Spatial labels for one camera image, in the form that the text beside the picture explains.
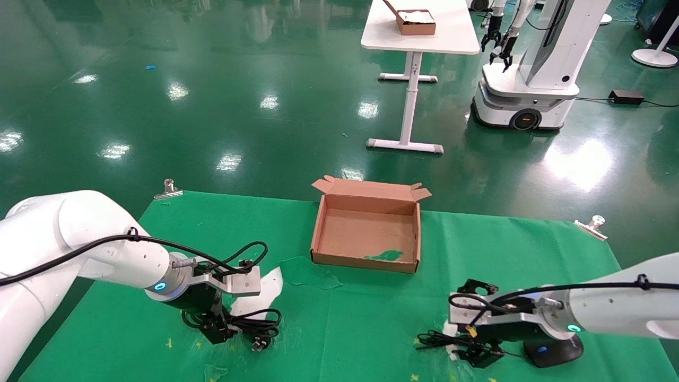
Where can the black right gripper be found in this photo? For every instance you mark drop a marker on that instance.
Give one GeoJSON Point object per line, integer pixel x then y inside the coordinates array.
{"type": "Point", "coordinates": [551, 350]}

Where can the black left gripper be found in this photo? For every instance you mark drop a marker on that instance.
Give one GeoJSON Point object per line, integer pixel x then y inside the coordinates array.
{"type": "Point", "coordinates": [201, 302]}

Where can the white robot arm black gripper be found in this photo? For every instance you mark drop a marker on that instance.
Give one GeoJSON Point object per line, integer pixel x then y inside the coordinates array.
{"type": "Point", "coordinates": [490, 32]}
{"type": "Point", "coordinates": [506, 48]}

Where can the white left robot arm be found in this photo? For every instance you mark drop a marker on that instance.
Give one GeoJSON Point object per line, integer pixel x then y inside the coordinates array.
{"type": "Point", "coordinates": [63, 239]}

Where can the open brown cardboard box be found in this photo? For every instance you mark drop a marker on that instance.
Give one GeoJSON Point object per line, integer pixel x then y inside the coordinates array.
{"type": "Point", "coordinates": [366, 233]}

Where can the small brown cardboard box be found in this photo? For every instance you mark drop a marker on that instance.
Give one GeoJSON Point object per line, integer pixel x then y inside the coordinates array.
{"type": "Point", "coordinates": [416, 24]}

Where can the green tablecloth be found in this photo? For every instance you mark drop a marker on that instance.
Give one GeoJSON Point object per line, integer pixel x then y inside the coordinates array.
{"type": "Point", "coordinates": [339, 313]}

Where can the silver metal binder clip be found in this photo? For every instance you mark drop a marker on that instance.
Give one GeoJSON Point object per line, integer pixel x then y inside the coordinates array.
{"type": "Point", "coordinates": [168, 190]}
{"type": "Point", "coordinates": [593, 225]}

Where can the white wheeled robot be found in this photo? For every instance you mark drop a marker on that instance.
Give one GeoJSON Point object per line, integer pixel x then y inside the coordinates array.
{"type": "Point", "coordinates": [546, 63]}

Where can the white round stand base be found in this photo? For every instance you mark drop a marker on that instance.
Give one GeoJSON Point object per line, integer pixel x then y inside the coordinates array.
{"type": "Point", "coordinates": [655, 57]}

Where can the black cabinet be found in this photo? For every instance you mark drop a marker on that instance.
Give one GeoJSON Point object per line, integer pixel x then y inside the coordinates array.
{"type": "Point", "coordinates": [663, 21]}

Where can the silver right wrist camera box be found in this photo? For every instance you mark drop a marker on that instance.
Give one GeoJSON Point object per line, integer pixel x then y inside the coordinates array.
{"type": "Point", "coordinates": [504, 317]}

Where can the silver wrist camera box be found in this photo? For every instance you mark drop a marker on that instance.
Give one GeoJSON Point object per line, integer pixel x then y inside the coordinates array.
{"type": "Point", "coordinates": [504, 317]}
{"type": "Point", "coordinates": [238, 281]}

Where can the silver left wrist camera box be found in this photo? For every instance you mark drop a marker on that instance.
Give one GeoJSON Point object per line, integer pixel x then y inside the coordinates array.
{"type": "Point", "coordinates": [238, 281]}

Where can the white pedestal table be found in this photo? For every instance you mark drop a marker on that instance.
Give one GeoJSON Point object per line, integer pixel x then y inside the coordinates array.
{"type": "Point", "coordinates": [424, 37]}

